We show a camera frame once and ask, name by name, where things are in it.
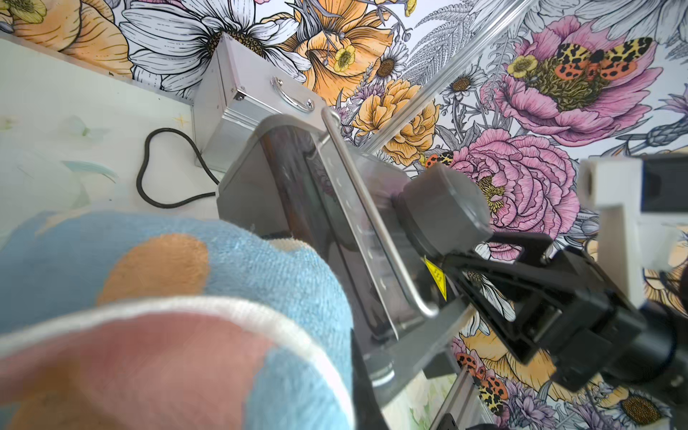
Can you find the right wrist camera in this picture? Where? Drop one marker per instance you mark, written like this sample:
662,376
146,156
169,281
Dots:
641,203

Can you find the blue patterned cloth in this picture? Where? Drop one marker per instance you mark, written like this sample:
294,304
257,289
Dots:
114,320

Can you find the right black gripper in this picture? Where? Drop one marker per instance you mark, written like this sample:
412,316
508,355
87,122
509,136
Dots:
566,306

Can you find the silver aluminium case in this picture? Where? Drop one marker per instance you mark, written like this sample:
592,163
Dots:
238,91

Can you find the aluminium front rail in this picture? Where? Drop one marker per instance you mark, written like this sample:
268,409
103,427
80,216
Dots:
461,408

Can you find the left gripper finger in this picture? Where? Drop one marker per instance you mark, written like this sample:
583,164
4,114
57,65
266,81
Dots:
368,413

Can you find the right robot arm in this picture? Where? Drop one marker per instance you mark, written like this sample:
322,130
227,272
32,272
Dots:
656,360

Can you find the grey coffee machine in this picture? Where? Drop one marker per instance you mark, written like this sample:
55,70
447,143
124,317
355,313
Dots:
379,231

